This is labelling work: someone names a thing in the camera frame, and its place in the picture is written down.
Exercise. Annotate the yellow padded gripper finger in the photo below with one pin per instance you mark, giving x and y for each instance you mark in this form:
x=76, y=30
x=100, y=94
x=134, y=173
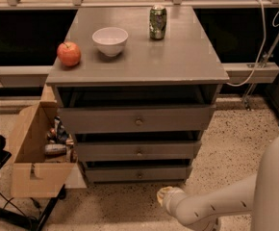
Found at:
x=162, y=192

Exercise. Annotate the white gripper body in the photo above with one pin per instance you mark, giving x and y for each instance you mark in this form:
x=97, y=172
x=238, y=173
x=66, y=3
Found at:
x=170, y=197

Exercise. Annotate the grey bottom drawer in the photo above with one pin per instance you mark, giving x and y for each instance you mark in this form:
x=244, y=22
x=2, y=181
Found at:
x=138, y=174

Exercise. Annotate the grey drawer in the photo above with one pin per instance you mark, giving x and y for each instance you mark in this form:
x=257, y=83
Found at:
x=136, y=119
x=133, y=151
x=138, y=174

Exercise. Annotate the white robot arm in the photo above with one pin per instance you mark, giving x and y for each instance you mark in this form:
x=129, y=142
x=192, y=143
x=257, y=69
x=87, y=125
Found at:
x=256, y=195

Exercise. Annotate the grey middle drawer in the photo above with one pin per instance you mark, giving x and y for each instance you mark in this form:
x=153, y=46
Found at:
x=133, y=151

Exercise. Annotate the grey top drawer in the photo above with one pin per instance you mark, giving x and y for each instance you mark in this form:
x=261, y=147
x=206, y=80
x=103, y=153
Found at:
x=136, y=119

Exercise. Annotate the grey wooden drawer cabinet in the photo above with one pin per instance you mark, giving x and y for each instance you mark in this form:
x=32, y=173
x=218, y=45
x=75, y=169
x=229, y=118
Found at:
x=180, y=70

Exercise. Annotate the silver can in box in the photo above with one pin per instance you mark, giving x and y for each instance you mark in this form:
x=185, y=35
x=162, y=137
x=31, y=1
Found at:
x=54, y=149

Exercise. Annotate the dark snack bag in box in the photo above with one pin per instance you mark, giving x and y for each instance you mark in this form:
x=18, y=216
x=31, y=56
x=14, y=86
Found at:
x=57, y=133

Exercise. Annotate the open cardboard box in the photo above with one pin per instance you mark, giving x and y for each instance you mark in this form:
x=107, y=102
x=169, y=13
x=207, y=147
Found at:
x=33, y=175

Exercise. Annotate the white ceramic bowl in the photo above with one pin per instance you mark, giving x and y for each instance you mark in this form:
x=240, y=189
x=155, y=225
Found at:
x=110, y=40

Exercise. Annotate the red apple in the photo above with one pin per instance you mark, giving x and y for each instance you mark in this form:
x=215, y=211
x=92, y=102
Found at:
x=69, y=53

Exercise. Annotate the green soda can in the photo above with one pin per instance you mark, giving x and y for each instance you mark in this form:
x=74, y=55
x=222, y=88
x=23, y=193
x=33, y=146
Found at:
x=157, y=22

